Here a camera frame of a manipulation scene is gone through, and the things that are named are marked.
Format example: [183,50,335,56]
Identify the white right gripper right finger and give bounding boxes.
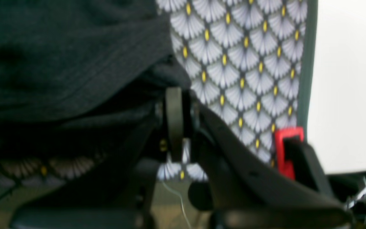
[188,96,353,229]

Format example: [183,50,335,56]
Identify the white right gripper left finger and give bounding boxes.
[10,87,184,229]

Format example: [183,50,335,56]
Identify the dark grey T-shirt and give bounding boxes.
[0,0,191,207]

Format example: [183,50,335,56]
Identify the red black table clamp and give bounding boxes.
[274,126,335,198]

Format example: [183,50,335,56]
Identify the fan-patterned table cloth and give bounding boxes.
[0,0,318,191]

